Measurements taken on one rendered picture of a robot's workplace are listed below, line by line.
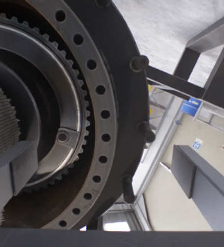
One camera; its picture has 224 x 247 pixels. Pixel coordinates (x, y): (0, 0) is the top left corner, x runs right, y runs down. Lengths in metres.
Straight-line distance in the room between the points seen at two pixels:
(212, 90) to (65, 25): 1.14
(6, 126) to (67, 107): 0.11
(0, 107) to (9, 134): 0.03
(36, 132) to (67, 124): 0.07
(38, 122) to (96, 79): 0.10
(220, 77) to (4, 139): 1.22
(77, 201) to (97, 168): 0.06
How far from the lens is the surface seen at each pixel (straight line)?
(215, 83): 1.30
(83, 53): 0.22
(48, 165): 0.36
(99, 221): 0.37
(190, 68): 2.37
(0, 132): 0.23
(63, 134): 0.32
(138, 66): 0.23
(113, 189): 0.34
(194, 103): 6.48
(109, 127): 0.22
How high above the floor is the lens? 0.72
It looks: 13 degrees up
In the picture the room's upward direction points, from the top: 158 degrees counter-clockwise
